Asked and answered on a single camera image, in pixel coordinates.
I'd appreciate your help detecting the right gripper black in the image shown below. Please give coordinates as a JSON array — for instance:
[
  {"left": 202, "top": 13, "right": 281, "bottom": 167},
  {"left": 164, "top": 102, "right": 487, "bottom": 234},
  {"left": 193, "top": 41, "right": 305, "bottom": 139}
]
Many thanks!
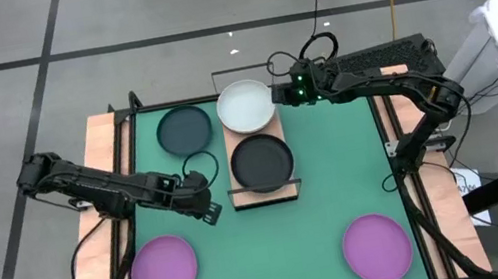
[{"left": 265, "top": 57, "right": 340, "bottom": 111}]

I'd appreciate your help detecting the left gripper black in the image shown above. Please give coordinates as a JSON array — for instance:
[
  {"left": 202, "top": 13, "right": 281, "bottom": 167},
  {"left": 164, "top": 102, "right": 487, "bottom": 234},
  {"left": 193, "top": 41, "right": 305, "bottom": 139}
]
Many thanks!
[{"left": 163, "top": 164, "right": 227, "bottom": 233}]

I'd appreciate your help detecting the white plate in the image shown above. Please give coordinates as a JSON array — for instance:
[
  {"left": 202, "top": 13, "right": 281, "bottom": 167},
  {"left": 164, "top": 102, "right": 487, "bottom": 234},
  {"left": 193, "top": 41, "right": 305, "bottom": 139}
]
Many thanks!
[{"left": 211, "top": 74, "right": 281, "bottom": 139}]

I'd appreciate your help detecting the black plate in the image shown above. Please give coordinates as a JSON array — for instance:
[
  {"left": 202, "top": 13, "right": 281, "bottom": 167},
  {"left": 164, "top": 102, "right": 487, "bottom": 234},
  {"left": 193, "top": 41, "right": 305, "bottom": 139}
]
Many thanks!
[{"left": 226, "top": 128, "right": 300, "bottom": 198}]

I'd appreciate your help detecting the purple plate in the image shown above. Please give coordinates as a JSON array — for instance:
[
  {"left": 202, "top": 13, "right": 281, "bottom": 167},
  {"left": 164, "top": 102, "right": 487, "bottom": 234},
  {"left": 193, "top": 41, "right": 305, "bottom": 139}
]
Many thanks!
[
  {"left": 336, "top": 207, "right": 418, "bottom": 279},
  {"left": 124, "top": 229, "right": 201, "bottom": 279}
]

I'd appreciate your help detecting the dark teal plate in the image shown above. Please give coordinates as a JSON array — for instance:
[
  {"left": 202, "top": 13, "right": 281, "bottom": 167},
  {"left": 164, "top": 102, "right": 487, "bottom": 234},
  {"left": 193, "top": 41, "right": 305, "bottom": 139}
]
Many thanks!
[{"left": 152, "top": 101, "right": 217, "bottom": 161}]

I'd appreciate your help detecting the wooden dish rack board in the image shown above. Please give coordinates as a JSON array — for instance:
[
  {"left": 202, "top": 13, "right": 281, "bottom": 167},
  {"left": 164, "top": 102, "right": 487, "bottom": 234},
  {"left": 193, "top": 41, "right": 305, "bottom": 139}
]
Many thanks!
[{"left": 206, "top": 58, "right": 306, "bottom": 214}]

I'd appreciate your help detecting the green table mat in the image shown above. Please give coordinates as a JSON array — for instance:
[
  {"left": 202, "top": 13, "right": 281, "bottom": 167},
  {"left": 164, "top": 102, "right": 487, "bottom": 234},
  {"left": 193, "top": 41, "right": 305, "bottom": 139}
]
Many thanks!
[{"left": 98, "top": 67, "right": 430, "bottom": 279}]

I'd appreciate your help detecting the white paper sheet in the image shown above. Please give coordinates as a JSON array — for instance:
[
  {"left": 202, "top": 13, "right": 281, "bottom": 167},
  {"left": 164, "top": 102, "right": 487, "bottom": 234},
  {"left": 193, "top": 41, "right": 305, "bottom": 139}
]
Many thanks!
[{"left": 451, "top": 163, "right": 492, "bottom": 231}]

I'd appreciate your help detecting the black table frame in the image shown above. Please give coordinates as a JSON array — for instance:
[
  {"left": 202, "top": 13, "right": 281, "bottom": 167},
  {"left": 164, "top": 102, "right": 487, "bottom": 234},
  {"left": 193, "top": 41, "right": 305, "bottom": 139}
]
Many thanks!
[{"left": 33, "top": 36, "right": 496, "bottom": 279}]

